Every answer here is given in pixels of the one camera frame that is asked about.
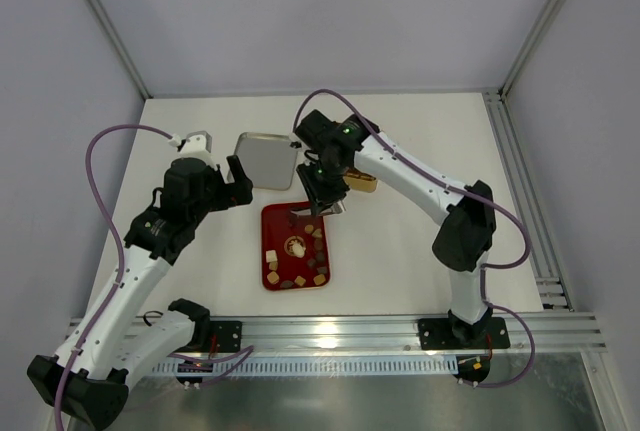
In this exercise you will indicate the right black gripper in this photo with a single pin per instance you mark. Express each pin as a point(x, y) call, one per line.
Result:
point(320, 196)

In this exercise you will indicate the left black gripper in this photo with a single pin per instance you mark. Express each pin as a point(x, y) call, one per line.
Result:
point(228, 191)

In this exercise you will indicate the silver metal tongs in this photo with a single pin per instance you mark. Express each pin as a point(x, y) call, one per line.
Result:
point(298, 211)

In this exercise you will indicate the white square chocolate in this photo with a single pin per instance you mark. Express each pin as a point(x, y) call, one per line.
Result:
point(271, 256)

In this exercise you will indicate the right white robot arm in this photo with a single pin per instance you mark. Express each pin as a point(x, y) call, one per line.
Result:
point(463, 214)

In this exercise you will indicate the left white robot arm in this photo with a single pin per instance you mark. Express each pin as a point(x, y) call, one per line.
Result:
point(89, 377)

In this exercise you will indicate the gold chocolate tin box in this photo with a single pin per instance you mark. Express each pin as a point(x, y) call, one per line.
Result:
point(359, 181)

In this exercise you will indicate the white swirl round chocolate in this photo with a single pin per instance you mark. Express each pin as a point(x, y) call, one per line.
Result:
point(297, 249)

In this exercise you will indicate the tan square chocolate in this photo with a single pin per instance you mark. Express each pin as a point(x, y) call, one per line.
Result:
point(273, 277)

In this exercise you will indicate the caramel cube chocolate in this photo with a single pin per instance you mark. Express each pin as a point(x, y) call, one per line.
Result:
point(300, 281)

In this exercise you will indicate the silver tin lid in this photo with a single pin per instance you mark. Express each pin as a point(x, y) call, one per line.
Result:
point(268, 160)

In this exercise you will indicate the red rectangular tray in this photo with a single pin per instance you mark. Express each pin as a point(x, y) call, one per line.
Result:
point(277, 234)

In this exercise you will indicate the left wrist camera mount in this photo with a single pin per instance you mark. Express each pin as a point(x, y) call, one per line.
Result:
point(196, 145)

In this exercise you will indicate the aluminium mounting rail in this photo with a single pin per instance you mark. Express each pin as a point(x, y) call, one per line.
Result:
point(391, 344)

